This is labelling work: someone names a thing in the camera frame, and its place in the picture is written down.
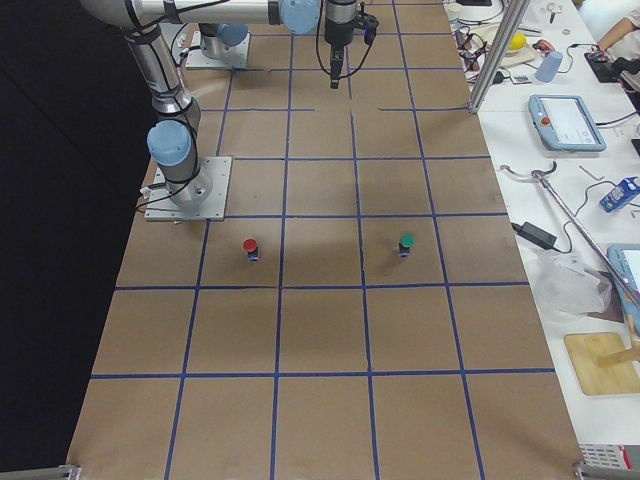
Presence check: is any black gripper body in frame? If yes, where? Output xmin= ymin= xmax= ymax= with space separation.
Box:
xmin=324 ymin=0 xmax=356 ymax=48

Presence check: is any green push button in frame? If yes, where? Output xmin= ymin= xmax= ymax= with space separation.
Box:
xmin=398 ymin=234 xmax=415 ymax=258

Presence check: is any red push button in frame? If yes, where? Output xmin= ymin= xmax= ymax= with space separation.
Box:
xmin=242 ymin=238 xmax=260 ymax=262

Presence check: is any yellow lemon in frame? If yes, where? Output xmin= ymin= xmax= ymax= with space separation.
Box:
xmin=508 ymin=33 xmax=527 ymax=52

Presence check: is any light blue cup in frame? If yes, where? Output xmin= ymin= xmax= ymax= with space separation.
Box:
xmin=534 ymin=50 xmax=564 ymax=84

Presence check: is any blue teach pendant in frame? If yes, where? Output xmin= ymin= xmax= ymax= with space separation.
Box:
xmin=607 ymin=244 xmax=639 ymax=323
xmin=528 ymin=94 xmax=607 ymax=153

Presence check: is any metal reacher stick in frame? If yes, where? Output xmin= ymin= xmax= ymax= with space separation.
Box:
xmin=499 ymin=160 xmax=639 ymax=307

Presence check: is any black power adapter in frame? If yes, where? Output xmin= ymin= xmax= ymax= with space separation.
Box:
xmin=511 ymin=222 xmax=557 ymax=250

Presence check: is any blue milk carton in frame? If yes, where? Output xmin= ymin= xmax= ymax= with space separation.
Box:
xmin=599 ymin=176 xmax=639 ymax=213

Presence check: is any clear plastic bag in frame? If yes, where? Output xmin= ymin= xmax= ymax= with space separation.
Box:
xmin=531 ymin=251 xmax=612 ymax=315

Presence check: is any wooden cutting board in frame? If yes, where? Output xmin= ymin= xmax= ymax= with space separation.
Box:
xmin=564 ymin=333 xmax=639 ymax=396

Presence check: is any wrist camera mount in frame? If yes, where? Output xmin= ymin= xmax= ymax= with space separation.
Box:
xmin=356 ymin=10 xmax=379 ymax=46

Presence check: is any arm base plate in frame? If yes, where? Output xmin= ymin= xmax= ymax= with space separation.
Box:
xmin=142 ymin=156 xmax=233 ymax=221
xmin=185 ymin=30 xmax=250 ymax=70

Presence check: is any aluminium frame post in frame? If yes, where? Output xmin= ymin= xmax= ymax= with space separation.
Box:
xmin=468 ymin=0 xmax=530 ymax=114

